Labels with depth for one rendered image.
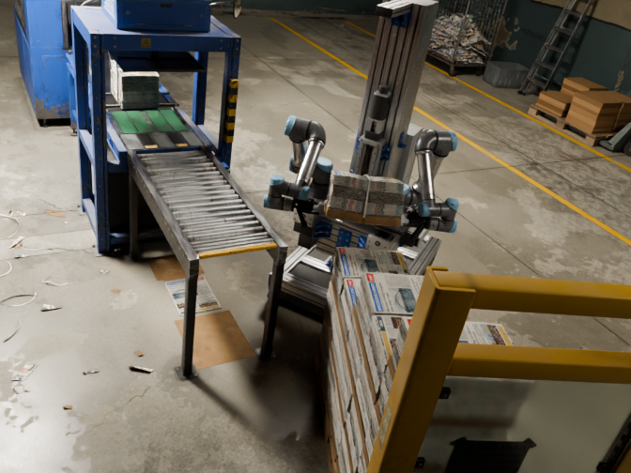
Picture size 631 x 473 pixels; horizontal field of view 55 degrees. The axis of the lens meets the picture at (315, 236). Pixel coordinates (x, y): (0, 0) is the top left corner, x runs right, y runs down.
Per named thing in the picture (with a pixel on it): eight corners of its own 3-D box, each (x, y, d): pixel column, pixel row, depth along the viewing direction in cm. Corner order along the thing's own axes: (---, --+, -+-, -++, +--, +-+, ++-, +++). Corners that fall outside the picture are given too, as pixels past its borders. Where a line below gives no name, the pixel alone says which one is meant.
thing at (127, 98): (160, 108, 475) (160, 75, 461) (120, 109, 461) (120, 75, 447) (146, 91, 502) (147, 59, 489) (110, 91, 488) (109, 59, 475)
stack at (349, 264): (374, 361, 381) (404, 251, 339) (418, 537, 282) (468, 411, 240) (313, 358, 375) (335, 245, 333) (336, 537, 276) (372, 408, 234)
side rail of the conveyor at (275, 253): (285, 264, 337) (288, 245, 331) (277, 265, 335) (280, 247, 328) (206, 160, 434) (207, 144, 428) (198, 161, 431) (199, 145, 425)
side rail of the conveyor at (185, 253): (198, 278, 314) (199, 259, 307) (188, 280, 311) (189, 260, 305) (134, 165, 410) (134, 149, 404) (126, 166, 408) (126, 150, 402)
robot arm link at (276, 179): (292, 176, 324) (290, 195, 329) (272, 172, 325) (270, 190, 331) (288, 183, 317) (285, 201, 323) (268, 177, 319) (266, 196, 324)
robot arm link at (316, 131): (332, 132, 345) (307, 205, 325) (314, 128, 347) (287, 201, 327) (332, 120, 335) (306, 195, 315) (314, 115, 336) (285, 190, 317)
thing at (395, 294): (440, 278, 278) (441, 276, 277) (459, 318, 254) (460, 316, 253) (362, 272, 272) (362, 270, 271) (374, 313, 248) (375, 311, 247)
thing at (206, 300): (222, 308, 403) (222, 307, 403) (179, 316, 390) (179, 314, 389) (204, 277, 430) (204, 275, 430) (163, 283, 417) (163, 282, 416)
